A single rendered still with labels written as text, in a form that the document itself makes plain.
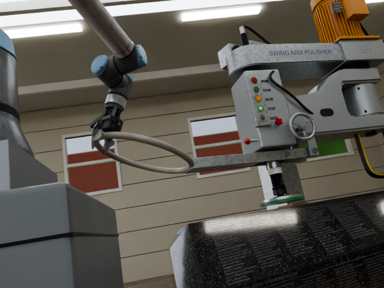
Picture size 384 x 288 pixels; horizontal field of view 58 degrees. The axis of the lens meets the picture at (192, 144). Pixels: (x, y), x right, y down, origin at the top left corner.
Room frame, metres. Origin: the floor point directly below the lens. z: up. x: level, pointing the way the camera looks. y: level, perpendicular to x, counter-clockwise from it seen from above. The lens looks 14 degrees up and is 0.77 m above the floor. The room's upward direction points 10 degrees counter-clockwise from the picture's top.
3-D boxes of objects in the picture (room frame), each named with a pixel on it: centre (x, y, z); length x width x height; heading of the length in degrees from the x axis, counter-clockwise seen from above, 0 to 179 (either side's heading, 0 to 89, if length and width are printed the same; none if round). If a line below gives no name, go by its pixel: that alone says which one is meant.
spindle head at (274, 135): (1.79, -0.47, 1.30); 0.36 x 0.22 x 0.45; 106
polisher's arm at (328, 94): (1.87, -0.78, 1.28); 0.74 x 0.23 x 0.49; 106
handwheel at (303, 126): (1.69, -0.55, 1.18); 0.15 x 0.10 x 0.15; 106
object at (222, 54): (2.40, -0.41, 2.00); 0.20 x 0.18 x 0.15; 6
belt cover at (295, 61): (1.87, -0.73, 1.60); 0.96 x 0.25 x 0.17; 106
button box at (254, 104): (1.64, -0.36, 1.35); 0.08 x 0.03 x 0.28; 106
